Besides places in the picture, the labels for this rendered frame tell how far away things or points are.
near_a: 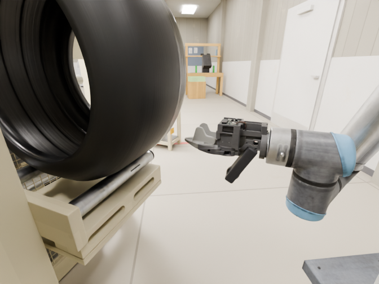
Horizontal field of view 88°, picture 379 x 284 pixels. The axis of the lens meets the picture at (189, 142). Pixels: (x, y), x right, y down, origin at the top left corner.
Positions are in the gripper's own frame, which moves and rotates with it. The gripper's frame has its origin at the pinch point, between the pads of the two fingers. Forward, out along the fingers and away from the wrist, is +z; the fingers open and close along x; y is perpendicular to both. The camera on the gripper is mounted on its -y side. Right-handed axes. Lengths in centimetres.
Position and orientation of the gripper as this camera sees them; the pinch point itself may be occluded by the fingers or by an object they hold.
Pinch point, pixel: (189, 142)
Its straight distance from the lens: 54.9
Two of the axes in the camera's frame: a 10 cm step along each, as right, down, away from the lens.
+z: -9.3, -1.3, 3.4
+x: -3.6, 3.4, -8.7
